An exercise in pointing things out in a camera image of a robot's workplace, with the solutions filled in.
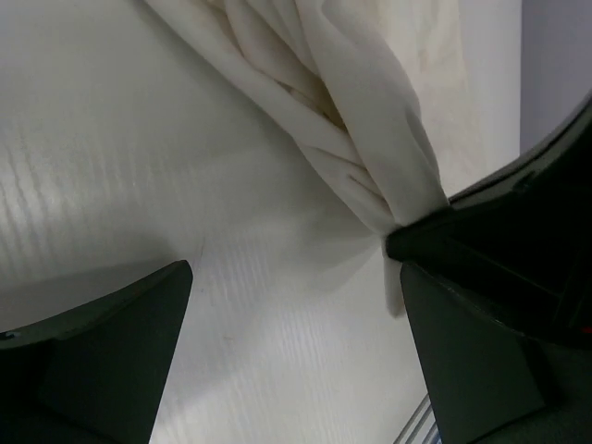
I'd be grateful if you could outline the white t-shirt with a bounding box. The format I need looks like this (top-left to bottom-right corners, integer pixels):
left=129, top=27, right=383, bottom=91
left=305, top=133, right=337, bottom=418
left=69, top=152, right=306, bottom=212
left=0, top=0, right=492, bottom=444

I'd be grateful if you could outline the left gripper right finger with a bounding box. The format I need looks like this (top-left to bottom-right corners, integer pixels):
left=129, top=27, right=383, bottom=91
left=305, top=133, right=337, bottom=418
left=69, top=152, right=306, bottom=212
left=401, top=265, right=591, bottom=443

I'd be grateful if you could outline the aluminium mounting rail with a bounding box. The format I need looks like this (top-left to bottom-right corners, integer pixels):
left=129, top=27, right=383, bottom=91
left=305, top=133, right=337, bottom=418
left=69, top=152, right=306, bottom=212
left=393, top=395, right=442, bottom=444

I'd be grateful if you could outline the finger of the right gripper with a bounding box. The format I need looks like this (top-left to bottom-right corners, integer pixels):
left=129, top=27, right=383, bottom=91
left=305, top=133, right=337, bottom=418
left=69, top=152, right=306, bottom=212
left=386, top=99, right=591, bottom=350

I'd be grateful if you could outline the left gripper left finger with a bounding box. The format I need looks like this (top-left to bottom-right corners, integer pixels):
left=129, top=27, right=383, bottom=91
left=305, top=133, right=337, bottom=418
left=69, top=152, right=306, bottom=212
left=1, top=261, right=192, bottom=443

